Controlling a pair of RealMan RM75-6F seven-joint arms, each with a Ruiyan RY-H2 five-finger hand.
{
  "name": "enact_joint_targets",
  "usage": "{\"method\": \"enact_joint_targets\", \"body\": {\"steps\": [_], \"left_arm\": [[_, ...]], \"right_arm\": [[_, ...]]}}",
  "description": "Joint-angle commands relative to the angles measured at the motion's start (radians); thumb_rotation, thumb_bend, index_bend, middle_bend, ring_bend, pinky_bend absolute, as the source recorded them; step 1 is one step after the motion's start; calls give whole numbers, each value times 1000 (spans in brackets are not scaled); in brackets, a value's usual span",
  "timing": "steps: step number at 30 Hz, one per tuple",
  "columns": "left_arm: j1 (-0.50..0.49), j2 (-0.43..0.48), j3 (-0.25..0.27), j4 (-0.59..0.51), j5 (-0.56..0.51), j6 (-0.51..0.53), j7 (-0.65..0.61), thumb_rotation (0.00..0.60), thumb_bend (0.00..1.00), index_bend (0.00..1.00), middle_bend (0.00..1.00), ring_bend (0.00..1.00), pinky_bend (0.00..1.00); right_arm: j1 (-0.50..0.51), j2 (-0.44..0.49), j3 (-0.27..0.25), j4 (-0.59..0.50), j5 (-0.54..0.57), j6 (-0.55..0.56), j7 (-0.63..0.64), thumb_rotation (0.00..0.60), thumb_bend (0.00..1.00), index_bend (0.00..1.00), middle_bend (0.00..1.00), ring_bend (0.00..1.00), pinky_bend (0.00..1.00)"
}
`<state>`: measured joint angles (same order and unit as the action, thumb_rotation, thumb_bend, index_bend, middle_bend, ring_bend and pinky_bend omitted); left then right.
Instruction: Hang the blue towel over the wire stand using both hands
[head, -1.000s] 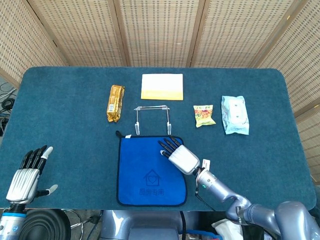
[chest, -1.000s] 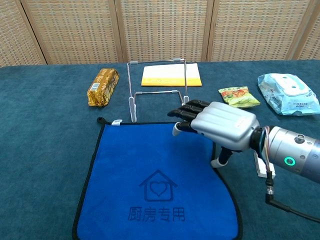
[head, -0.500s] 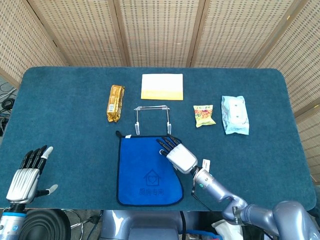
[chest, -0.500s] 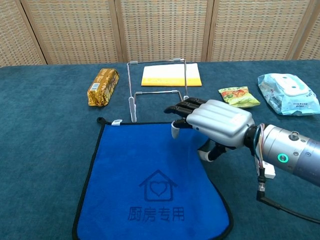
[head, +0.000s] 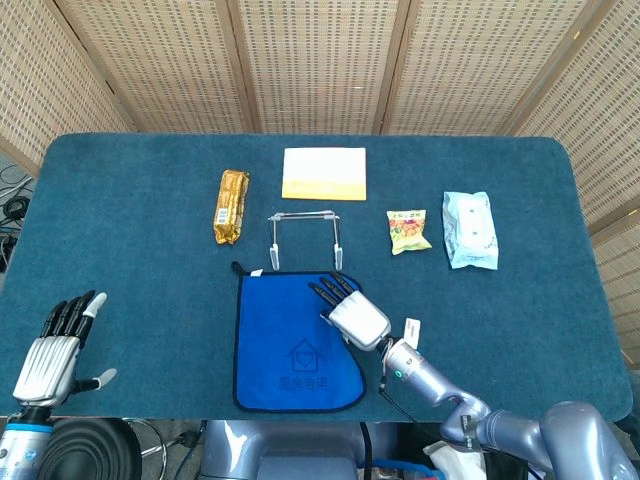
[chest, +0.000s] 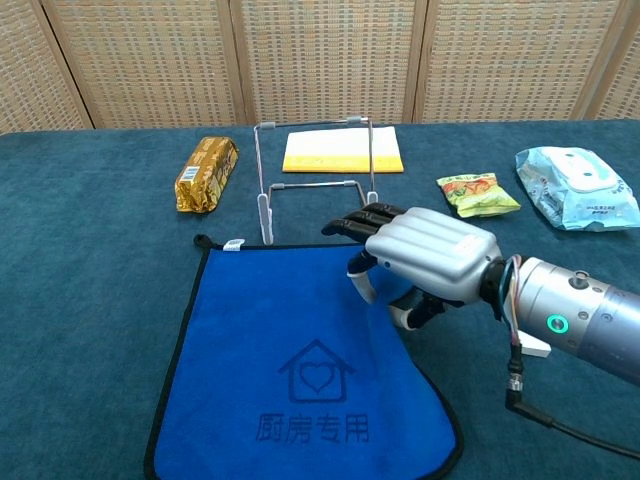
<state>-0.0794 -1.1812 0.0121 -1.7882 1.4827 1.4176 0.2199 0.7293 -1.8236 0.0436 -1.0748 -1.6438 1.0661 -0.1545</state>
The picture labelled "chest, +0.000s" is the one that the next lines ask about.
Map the metal wire rack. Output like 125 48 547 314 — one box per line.
253 115 380 246

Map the woven bamboo folding screen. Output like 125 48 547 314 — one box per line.
0 0 640 135

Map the small white box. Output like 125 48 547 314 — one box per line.
517 329 552 358

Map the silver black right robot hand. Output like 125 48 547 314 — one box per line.
321 202 504 332

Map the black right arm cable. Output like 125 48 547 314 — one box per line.
504 339 640 460

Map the light blue wet wipes pack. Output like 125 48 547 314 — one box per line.
515 146 640 232

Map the gold foil snack package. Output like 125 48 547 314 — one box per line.
174 136 240 215

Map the yellow green snack bag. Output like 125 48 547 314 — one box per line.
435 172 522 219

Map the blue kitchen towel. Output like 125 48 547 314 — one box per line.
143 233 464 480

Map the white and yellow envelope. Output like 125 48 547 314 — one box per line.
282 125 405 174

